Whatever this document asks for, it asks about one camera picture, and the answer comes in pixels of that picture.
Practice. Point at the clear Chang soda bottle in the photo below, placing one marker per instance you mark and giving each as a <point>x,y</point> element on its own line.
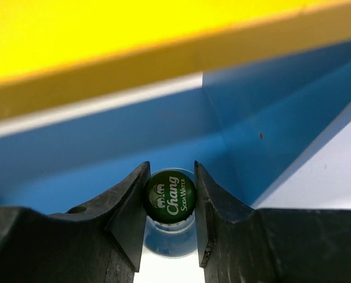
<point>169,199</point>

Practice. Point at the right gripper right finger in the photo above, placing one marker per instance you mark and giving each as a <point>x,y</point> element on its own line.
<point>237,243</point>

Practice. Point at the blue and yellow shelf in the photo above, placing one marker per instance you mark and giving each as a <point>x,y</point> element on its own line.
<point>90,89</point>

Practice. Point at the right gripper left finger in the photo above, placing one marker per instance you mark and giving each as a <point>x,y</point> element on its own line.
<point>97,241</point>

